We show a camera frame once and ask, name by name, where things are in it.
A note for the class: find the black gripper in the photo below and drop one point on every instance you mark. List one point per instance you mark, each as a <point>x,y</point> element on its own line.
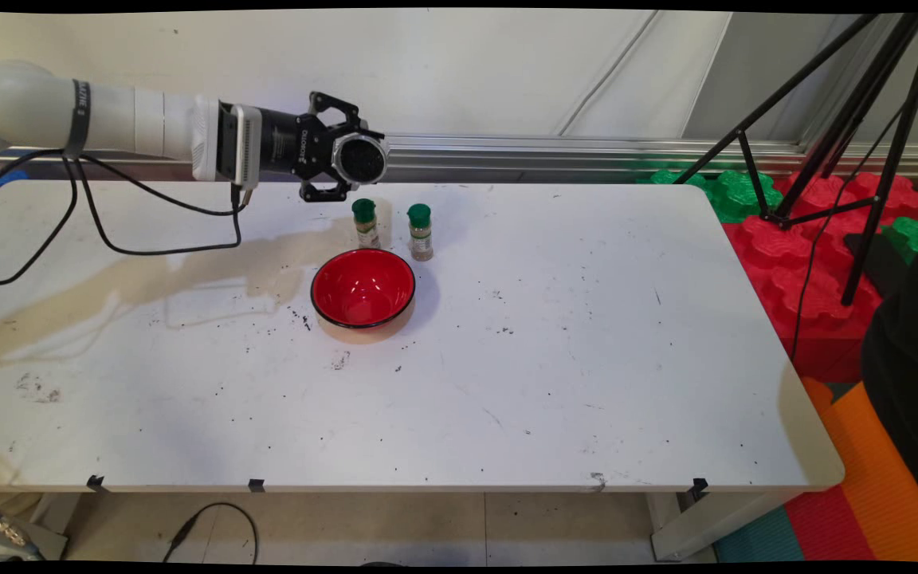
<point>284,143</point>

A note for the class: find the clear jar with black grains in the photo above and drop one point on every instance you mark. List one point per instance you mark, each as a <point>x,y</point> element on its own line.
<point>359,159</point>

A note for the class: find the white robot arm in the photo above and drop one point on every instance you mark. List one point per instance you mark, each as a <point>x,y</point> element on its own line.
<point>132,123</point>

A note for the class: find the green-capped spice bottle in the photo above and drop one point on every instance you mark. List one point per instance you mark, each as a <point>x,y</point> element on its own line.
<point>420,215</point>
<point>366,211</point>

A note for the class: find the red bowl with black rim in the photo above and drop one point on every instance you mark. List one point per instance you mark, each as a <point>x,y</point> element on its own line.
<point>363,287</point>

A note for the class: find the green foam block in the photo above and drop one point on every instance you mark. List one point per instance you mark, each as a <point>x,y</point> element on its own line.
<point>738,195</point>
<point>913,235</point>

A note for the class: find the white table leg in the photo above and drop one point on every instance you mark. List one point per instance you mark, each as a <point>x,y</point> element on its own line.
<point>698,526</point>

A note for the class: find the black tripod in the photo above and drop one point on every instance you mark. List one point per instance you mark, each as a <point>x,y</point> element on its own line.
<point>892,159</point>

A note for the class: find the teal foam mat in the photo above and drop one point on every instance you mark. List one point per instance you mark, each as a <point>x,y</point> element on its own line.
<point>758,542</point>

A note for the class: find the large black object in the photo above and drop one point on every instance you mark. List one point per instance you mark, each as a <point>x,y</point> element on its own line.
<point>913,359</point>

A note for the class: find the red foam mat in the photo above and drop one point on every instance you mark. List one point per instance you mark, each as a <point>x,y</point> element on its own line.
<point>825,526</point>

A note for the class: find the orange foam mat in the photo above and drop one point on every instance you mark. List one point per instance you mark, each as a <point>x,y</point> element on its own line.
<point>881,478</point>

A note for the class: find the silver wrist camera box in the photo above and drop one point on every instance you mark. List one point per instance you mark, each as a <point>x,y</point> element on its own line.
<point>245,143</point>

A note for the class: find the aluminium rail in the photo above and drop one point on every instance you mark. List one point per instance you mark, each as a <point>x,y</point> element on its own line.
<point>507,151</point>

